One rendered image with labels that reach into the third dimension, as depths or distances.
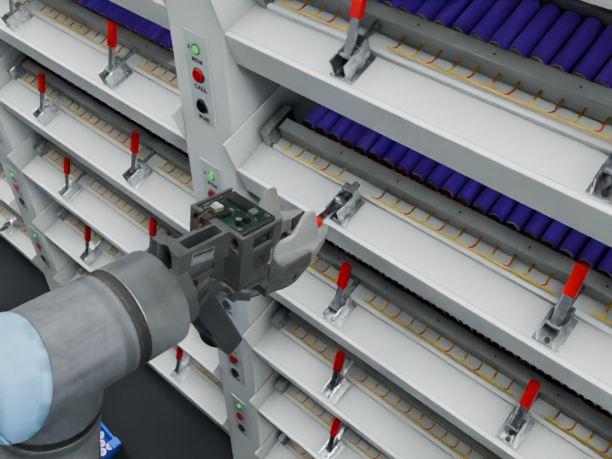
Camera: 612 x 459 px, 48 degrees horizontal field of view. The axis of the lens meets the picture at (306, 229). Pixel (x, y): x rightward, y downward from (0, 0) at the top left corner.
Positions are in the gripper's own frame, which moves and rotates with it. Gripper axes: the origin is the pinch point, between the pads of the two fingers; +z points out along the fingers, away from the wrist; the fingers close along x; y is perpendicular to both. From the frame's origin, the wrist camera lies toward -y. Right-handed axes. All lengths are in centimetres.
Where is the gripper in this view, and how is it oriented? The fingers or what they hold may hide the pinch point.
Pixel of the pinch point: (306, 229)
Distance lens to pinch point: 75.4
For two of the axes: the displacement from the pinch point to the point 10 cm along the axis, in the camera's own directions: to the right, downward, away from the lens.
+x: -7.5, -4.6, 4.8
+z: 6.5, -3.7, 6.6
